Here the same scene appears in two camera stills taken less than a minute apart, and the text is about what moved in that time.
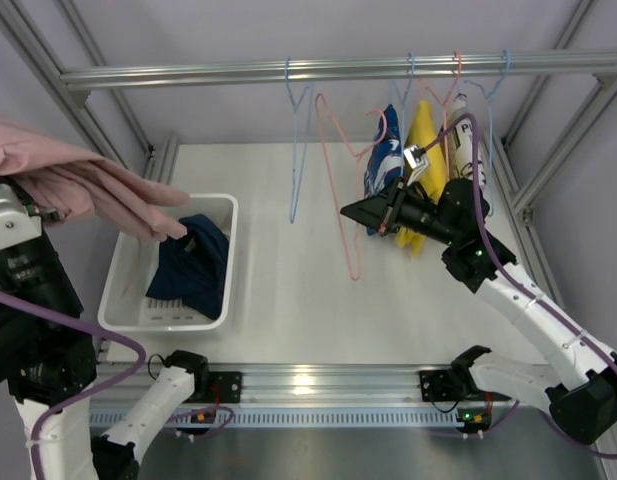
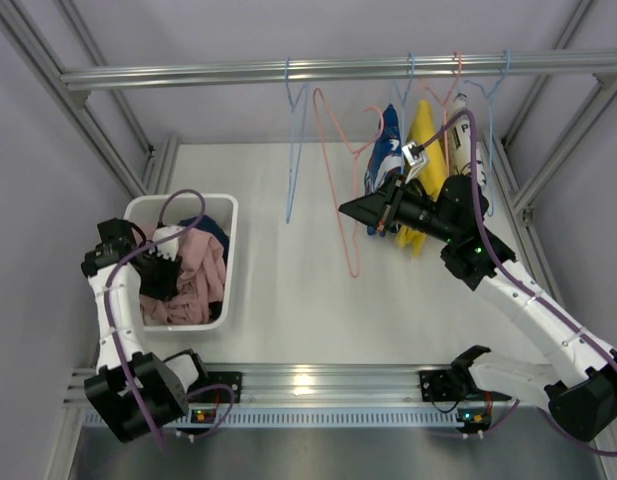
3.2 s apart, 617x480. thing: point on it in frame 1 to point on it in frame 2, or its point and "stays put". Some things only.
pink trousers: x=78 y=184 to x=202 y=273
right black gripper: x=393 y=206 stays put
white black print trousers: x=458 y=144 stays put
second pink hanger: x=444 y=107 stays put
